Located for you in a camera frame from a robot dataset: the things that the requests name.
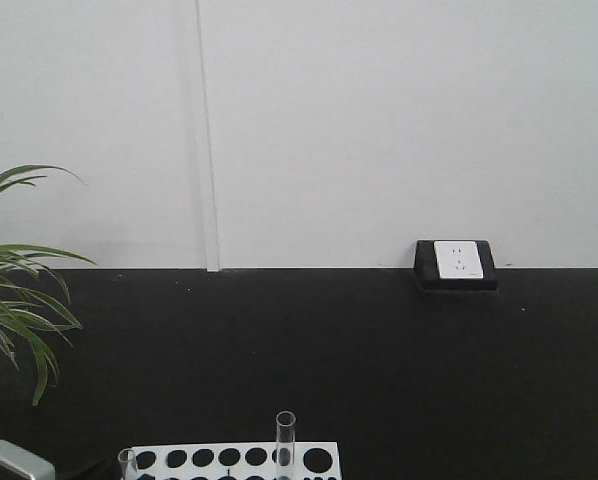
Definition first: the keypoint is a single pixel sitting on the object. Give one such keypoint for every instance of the white test tube rack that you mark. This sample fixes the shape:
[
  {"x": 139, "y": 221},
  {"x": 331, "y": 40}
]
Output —
[{"x": 242, "y": 460}]

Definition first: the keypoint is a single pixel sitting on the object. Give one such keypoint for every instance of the clear glass test tube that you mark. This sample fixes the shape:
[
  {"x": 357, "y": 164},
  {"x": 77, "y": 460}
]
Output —
[{"x": 285, "y": 445}]

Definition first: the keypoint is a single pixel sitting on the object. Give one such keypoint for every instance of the black white power socket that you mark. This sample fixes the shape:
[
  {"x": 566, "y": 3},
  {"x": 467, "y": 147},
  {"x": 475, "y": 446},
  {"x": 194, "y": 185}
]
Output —
[{"x": 455, "y": 265}]

